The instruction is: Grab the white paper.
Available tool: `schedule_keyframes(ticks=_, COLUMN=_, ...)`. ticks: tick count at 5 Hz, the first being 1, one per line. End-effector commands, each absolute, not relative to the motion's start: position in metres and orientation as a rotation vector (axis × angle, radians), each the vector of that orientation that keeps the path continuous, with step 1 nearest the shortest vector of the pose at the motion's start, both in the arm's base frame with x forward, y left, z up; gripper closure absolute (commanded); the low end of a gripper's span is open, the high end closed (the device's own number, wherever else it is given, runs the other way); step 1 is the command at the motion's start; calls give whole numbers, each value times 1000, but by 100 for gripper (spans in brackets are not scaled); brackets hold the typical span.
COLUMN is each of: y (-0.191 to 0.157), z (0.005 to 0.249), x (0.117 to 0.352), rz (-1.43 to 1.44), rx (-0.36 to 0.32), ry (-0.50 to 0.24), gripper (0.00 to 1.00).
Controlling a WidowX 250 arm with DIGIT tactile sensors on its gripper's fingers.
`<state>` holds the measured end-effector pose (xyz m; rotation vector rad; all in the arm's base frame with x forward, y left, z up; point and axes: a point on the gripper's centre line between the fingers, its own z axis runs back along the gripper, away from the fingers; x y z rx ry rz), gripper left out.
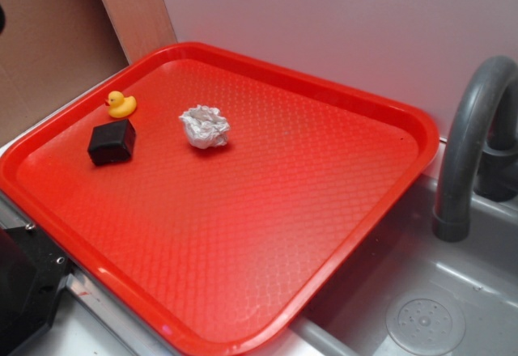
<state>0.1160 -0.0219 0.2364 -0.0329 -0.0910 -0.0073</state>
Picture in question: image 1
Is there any black rectangular block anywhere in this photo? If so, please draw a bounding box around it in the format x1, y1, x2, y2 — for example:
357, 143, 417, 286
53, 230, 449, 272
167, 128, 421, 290
87, 119, 136, 166

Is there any crumpled white paper ball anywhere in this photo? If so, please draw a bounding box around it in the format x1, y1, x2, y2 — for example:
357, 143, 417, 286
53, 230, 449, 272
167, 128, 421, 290
179, 104, 231, 150

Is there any wooden board strip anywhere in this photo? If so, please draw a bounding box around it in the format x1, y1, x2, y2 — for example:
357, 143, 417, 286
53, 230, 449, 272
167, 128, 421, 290
102, 0, 177, 63

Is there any grey plastic sink basin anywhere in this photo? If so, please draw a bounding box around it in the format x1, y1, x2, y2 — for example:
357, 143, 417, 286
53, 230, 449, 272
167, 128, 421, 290
292, 177, 517, 355

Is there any red plastic tray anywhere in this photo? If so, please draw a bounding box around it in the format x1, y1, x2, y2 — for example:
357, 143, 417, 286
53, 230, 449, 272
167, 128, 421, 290
1, 43, 439, 355

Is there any grey toy faucet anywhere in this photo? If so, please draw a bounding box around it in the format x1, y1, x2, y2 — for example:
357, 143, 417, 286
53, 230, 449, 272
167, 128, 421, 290
432, 56, 517, 242

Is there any yellow rubber duck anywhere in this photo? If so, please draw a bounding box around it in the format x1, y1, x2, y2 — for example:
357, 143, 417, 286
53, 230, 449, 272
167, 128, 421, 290
105, 91, 137, 119

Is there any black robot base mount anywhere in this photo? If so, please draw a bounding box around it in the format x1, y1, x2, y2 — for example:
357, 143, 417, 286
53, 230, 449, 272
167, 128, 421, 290
1, 227, 70, 355

